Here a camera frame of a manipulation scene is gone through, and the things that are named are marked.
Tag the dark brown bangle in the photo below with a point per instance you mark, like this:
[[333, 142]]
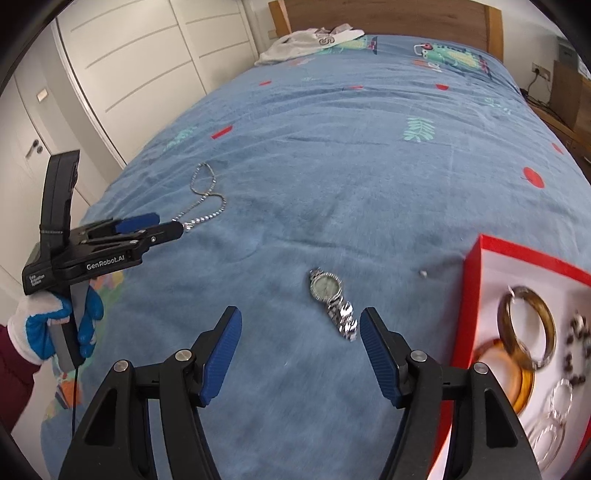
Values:
[[549, 323]]

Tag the white light switch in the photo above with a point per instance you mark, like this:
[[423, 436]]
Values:
[[41, 95]]

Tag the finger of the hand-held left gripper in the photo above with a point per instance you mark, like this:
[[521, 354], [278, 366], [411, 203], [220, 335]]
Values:
[[166, 231], [136, 224]]

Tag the red jewelry box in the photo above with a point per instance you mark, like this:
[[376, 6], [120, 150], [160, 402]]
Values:
[[508, 277]]

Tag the white wardrobe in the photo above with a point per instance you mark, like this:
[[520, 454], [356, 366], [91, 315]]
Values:
[[138, 55]]

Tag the white door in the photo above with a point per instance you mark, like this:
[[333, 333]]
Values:
[[18, 184]]

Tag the silver wristwatch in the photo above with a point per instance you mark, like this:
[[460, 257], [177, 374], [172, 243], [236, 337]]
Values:
[[325, 286]]

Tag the wall outlet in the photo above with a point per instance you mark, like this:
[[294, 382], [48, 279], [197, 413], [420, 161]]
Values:
[[541, 69], [273, 33]]

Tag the person's left forearm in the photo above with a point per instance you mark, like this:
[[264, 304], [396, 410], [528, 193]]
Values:
[[14, 378]]

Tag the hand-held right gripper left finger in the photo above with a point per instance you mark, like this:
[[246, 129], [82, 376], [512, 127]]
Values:
[[221, 355]]

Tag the low wooden cabinet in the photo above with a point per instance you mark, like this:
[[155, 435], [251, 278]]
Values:
[[572, 138]]

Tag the white crumpled garment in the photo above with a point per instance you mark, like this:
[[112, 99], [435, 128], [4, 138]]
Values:
[[286, 48]]

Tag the white printer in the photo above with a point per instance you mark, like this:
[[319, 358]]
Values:
[[568, 50]]

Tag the wooden dresser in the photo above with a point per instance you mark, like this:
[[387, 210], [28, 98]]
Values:
[[570, 97]]

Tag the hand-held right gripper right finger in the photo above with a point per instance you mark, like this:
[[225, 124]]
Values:
[[378, 355]]

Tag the amber bangle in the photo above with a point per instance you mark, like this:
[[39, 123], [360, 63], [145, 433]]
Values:
[[526, 387]]

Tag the person's left hand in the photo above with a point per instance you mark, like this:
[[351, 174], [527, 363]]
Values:
[[32, 318]]

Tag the white cloth with logo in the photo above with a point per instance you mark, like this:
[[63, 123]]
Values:
[[339, 36]]

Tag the wooden headboard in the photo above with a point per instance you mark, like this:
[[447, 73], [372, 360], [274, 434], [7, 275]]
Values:
[[415, 18]]

